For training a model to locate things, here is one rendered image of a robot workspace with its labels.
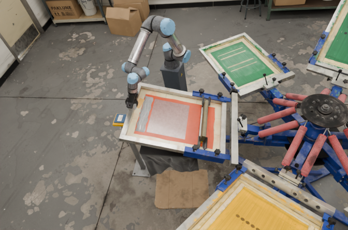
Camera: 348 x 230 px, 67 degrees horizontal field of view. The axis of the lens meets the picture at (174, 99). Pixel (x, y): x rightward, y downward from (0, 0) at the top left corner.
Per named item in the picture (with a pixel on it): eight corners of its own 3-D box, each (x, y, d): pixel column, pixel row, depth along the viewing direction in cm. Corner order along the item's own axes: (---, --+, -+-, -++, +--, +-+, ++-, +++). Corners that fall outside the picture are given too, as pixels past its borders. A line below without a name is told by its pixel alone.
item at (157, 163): (150, 176, 249) (141, 153, 218) (151, 173, 252) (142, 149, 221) (200, 181, 240) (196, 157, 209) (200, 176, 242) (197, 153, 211)
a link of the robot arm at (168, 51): (169, 51, 249) (167, 38, 239) (180, 54, 242) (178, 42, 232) (161, 58, 243) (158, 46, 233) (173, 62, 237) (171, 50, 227)
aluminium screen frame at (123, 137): (118, 141, 195) (118, 138, 192) (138, 84, 233) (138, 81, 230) (223, 161, 195) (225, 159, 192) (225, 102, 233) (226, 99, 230)
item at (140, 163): (132, 175, 311) (105, 128, 241) (136, 159, 325) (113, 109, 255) (150, 177, 307) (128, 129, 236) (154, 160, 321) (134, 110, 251)
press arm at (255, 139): (159, 140, 236) (157, 136, 231) (160, 134, 239) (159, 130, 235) (309, 148, 211) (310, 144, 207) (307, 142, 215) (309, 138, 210)
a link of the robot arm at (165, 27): (180, 50, 242) (156, 11, 195) (193, 55, 235) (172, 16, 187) (174, 61, 240) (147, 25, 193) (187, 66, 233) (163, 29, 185)
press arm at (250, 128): (236, 131, 209) (237, 128, 205) (235, 125, 213) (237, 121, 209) (257, 135, 209) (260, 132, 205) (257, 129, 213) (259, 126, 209)
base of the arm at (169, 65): (167, 58, 257) (165, 50, 250) (182, 60, 252) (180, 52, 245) (161, 68, 248) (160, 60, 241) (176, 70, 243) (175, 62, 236)
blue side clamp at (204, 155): (183, 156, 195) (184, 151, 190) (183, 149, 198) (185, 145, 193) (222, 163, 195) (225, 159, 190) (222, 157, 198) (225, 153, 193)
